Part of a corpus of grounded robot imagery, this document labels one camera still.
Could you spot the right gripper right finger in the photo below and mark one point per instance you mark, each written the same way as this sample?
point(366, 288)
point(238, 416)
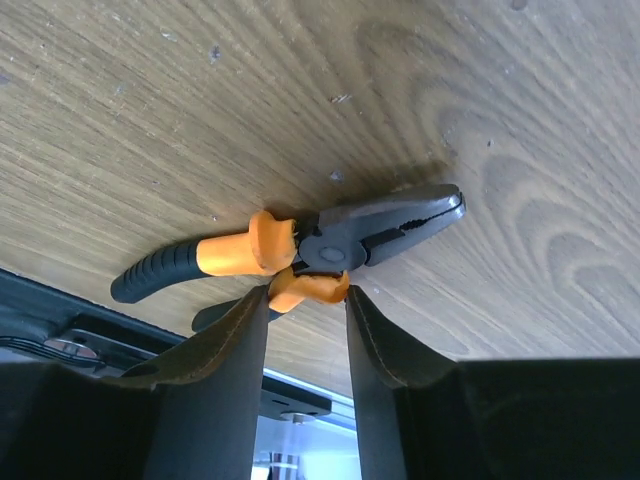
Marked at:
point(421, 415)

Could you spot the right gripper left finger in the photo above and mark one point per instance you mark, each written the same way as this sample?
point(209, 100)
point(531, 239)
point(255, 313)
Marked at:
point(189, 413)

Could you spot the black orange pliers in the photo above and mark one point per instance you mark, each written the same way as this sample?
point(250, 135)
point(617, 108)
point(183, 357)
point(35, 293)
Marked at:
point(305, 258)

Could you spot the aluminium rail frame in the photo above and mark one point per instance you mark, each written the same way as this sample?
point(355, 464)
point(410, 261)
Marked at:
point(304, 432)

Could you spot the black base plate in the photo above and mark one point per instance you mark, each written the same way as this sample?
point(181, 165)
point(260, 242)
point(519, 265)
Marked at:
point(44, 323)

